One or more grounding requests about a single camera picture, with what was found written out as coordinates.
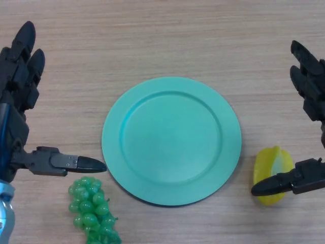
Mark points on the yellow starfruit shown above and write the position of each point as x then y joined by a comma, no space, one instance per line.
265,162

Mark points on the green round plate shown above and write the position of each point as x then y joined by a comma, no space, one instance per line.
170,142

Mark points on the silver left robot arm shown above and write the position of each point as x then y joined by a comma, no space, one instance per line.
5,211

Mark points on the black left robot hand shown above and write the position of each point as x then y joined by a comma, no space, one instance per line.
17,76

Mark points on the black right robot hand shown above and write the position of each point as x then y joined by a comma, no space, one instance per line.
311,76

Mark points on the green grape bunch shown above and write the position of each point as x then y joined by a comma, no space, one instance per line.
89,206

